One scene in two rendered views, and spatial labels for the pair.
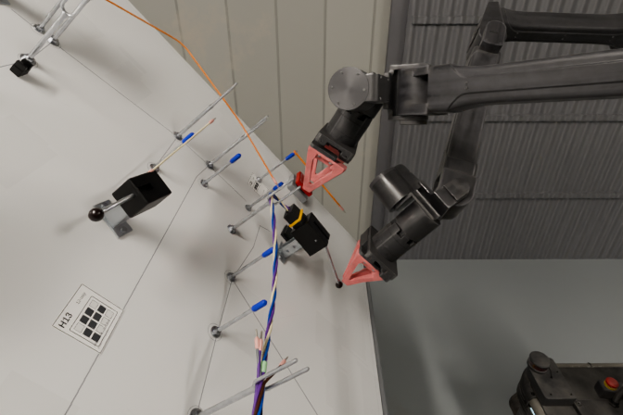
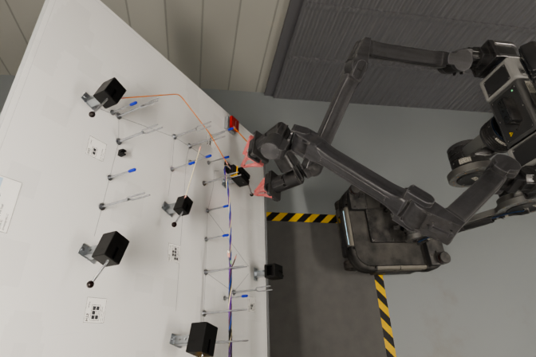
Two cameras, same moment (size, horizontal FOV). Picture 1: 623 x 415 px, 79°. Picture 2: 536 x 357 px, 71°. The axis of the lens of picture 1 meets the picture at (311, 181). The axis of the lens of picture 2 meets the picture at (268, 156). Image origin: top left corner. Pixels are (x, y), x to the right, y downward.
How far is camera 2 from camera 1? 0.79 m
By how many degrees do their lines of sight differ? 33
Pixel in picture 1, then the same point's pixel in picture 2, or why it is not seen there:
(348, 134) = not seen: hidden behind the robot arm
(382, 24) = not seen: outside the picture
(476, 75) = (325, 158)
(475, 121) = (333, 127)
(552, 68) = (349, 173)
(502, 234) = (365, 89)
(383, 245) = (275, 187)
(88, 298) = (171, 247)
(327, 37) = not seen: outside the picture
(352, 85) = (272, 151)
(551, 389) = (356, 203)
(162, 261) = (185, 218)
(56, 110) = (135, 165)
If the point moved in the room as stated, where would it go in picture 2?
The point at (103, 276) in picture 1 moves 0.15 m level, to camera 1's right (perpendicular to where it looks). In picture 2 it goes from (172, 236) to (226, 236)
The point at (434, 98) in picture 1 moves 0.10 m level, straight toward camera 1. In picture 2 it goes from (307, 154) to (300, 184)
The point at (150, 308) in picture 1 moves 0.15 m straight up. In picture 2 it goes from (187, 241) to (186, 224)
